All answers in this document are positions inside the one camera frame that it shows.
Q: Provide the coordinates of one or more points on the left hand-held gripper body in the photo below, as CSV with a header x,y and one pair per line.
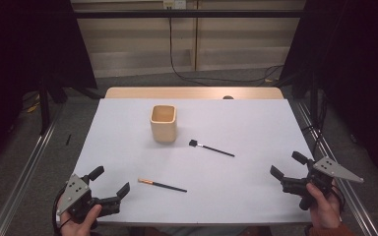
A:
x,y
74,193

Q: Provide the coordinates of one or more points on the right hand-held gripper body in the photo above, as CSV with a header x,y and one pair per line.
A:
x,y
328,168

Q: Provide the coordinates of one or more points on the tan-tipped makeup brush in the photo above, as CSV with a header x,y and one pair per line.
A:
x,y
164,185

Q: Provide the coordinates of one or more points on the black-tipped makeup brush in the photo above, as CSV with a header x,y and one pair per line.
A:
x,y
215,150

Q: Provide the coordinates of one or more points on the beige square cup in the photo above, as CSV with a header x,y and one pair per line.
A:
x,y
163,126

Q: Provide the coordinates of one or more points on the person's left hand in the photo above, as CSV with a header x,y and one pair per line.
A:
x,y
78,223

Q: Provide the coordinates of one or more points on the person's right hand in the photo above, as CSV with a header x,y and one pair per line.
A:
x,y
325,209

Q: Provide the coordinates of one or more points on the small black stick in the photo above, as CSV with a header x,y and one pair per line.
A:
x,y
68,139

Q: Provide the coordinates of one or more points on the black metal stand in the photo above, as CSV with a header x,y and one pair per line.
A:
x,y
314,98
44,108

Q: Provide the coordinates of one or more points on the white table mat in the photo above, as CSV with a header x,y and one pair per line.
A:
x,y
210,124

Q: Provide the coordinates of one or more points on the black curtain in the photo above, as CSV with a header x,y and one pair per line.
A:
x,y
357,65
19,49

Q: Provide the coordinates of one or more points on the black horizontal bar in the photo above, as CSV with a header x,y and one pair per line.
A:
x,y
190,13

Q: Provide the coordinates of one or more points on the aluminium floor rail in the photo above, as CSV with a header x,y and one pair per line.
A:
x,y
338,177
26,170

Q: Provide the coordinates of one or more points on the white wall outlet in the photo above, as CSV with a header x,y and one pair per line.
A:
x,y
174,4

